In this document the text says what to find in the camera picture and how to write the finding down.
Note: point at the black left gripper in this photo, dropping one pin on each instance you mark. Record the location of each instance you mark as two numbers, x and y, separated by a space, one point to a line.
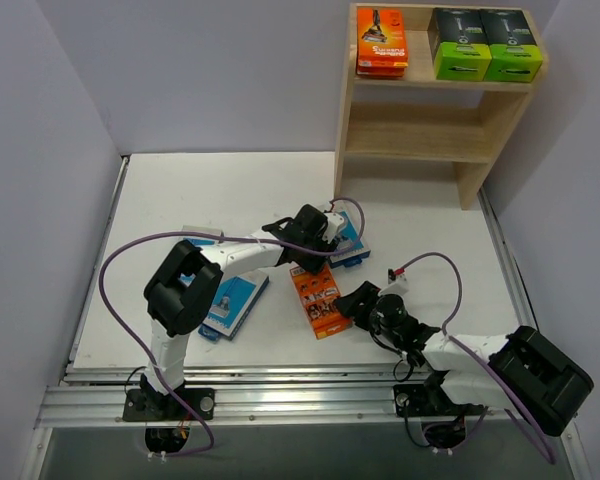
315 255

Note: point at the wooden shelf unit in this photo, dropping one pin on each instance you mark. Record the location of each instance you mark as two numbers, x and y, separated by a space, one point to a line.
471 139

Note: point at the black green GilletteLabs box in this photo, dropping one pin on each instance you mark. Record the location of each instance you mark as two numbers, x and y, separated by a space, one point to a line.
459 46
515 55

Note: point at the orange Gillette Fusion5 box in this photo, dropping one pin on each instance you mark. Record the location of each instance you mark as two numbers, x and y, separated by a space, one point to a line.
381 38

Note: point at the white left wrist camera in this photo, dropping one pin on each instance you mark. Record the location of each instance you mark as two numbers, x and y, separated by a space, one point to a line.
335 222

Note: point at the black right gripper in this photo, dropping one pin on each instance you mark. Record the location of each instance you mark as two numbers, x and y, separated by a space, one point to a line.
362 301

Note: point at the orange styler box back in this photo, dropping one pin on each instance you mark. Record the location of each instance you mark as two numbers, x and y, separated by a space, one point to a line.
317 294

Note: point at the orange styler box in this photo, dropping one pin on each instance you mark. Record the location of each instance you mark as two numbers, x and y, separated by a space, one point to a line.
317 294
380 72

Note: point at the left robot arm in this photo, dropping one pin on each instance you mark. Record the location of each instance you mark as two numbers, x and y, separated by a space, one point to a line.
181 292

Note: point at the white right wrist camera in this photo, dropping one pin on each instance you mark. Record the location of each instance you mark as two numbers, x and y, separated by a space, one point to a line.
397 283

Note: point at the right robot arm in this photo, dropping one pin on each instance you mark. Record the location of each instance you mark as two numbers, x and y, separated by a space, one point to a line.
521 372

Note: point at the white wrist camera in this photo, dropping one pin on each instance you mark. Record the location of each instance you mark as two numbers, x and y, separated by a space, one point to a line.
397 283
335 222

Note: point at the aluminium rail base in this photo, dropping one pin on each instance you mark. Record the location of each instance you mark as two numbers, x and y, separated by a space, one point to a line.
243 396

